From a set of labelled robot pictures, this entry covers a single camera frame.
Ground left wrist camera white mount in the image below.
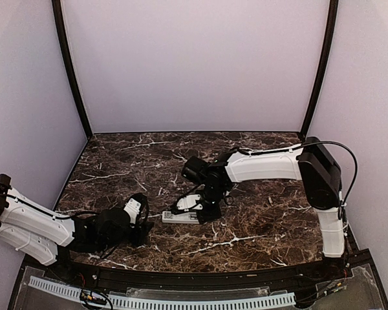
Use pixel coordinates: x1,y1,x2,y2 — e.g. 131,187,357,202
124,192,149,225

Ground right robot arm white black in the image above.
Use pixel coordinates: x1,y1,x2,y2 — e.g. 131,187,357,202
172,137,345,280

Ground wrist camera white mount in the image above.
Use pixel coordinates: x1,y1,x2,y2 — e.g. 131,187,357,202
124,192,149,225
171,194,202,214

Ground black frame post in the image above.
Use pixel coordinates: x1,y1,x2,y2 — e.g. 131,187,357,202
298,0,339,141
51,0,93,140

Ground black front rail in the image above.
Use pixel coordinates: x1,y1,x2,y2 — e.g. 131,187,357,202
45,261,345,291

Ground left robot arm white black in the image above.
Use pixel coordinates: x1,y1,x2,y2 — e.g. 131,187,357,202
0,174,153,282

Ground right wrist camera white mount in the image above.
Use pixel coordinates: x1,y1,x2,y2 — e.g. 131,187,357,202
171,194,202,214

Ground white slotted cable duct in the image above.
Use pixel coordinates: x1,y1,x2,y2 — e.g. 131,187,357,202
28,276,296,310

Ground right black frame post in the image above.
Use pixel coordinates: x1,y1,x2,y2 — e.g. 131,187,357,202
298,0,339,141

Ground white remote control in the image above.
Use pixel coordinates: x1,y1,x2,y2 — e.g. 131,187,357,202
162,211,200,225

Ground left black frame post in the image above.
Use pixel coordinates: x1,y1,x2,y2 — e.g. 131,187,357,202
51,0,93,140

